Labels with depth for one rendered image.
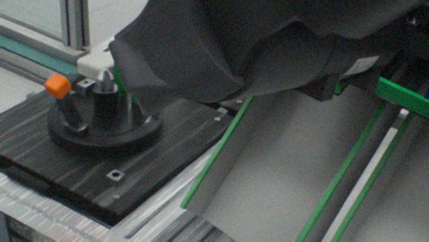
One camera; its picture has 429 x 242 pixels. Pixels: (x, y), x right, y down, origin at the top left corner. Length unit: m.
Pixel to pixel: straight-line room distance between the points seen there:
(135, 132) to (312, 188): 0.26
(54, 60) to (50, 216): 0.36
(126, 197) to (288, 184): 0.19
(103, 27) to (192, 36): 1.14
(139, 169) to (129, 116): 0.08
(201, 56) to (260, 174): 0.47
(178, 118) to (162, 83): 0.64
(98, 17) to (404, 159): 0.87
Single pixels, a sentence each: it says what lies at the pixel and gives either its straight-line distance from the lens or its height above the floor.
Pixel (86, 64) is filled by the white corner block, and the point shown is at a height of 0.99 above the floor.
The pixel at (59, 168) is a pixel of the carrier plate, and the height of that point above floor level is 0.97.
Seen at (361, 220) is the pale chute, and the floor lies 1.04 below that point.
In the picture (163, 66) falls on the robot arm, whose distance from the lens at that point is 0.27.
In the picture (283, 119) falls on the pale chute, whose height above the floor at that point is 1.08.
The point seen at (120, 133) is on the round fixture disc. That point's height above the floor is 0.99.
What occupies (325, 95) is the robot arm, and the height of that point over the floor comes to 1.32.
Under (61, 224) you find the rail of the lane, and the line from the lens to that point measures 0.78.
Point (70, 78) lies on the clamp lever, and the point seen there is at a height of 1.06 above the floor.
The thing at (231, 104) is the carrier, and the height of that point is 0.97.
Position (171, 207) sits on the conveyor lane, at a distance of 0.79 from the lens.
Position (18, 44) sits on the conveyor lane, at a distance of 1.14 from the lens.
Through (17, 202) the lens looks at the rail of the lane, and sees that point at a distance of 0.82.
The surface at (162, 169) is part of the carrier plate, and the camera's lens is 0.82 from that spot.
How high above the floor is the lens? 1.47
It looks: 34 degrees down
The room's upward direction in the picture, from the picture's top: 8 degrees clockwise
